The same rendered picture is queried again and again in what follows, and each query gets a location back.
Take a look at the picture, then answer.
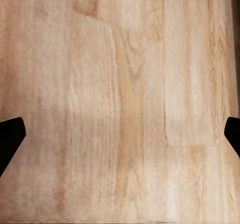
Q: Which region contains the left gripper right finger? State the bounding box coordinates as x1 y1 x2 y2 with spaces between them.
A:
224 117 240 157

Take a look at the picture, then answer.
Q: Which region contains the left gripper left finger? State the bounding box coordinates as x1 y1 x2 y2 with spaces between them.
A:
0 117 26 177

